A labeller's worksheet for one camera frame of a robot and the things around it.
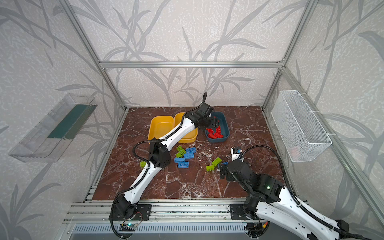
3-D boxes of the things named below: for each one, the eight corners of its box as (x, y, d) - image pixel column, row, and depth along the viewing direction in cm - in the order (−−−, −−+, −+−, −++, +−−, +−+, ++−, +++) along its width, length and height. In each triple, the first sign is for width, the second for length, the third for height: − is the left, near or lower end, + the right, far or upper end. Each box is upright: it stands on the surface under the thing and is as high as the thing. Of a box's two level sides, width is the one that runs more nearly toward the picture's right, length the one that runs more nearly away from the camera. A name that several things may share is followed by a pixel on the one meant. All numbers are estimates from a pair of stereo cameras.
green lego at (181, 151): (175, 157, 95) (175, 155, 93) (177, 147, 100) (176, 145, 98) (185, 157, 95) (185, 155, 93) (186, 147, 100) (185, 145, 98)
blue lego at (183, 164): (178, 168, 91) (177, 166, 89) (178, 163, 93) (178, 161, 91) (189, 168, 91) (188, 166, 89) (189, 163, 93) (189, 161, 91)
